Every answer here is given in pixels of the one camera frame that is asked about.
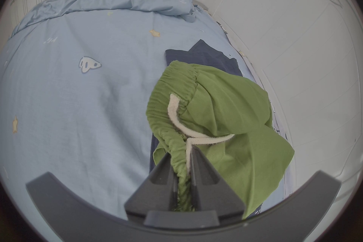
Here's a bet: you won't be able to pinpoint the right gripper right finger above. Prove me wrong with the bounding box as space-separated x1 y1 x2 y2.
187 146 245 220

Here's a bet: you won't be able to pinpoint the dark blue T-shirt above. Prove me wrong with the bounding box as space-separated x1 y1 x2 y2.
150 39 244 177

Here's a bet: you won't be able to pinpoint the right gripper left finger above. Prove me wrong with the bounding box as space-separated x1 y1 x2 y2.
124 151 179 216

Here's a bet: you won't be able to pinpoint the green shorts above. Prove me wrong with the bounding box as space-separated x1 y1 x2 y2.
146 60 295 220

